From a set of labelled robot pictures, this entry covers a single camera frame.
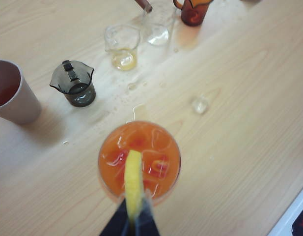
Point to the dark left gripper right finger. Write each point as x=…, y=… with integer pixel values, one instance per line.
x=147, y=218

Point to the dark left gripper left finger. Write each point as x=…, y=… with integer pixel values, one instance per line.
x=118, y=221

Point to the yellow lemon slice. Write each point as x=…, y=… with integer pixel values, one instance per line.
x=133, y=182

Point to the small clear tipped cup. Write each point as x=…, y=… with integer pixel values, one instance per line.
x=200, y=105

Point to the smoky grey measuring cup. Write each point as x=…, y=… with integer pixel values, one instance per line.
x=80, y=96

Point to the white paper cup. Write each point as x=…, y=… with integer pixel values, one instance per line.
x=23, y=103

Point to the clear measuring cup yellow residue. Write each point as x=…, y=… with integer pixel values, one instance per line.
x=124, y=61

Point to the amber measuring cup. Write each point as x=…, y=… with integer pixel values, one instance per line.
x=193, y=14

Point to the wine glass with orange-red drink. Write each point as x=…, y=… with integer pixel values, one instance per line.
x=156, y=157

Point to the black mat with red mark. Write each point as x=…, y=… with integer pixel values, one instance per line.
x=302, y=221

